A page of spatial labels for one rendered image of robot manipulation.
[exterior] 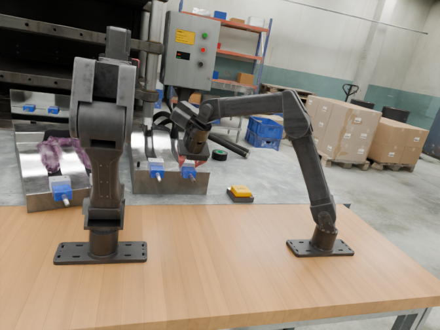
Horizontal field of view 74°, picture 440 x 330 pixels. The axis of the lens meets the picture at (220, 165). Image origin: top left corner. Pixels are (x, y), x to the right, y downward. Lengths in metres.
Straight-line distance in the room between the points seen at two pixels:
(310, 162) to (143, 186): 0.54
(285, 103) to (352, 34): 8.21
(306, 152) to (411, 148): 5.04
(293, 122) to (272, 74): 7.29
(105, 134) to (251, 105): 0.45
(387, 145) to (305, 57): 3.84
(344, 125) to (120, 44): 4.16
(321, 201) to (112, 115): 0.59
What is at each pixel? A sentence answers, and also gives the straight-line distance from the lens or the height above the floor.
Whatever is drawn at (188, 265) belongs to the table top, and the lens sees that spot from 0.75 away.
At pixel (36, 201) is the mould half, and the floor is 0.83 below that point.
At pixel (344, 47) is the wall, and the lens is 8.86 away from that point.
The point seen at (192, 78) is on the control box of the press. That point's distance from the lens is 1.84.
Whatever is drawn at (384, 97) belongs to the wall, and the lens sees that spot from 9.77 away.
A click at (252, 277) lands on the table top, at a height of 0.80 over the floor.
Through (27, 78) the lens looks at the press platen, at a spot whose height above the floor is 1.02.
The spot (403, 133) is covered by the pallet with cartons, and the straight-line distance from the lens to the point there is 5.54.
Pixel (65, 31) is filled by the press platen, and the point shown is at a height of 1.26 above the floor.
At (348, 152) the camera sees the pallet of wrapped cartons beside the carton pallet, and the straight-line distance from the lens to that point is 4.88.
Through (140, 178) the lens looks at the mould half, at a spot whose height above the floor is 0.86.
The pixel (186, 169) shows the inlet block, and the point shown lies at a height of 0.91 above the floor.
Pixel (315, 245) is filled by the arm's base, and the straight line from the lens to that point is 0.92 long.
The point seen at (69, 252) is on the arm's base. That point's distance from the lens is 0.77.
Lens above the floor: 1.27
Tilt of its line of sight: 20 degrees down
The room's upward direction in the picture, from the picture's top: 10 degrees clockwise
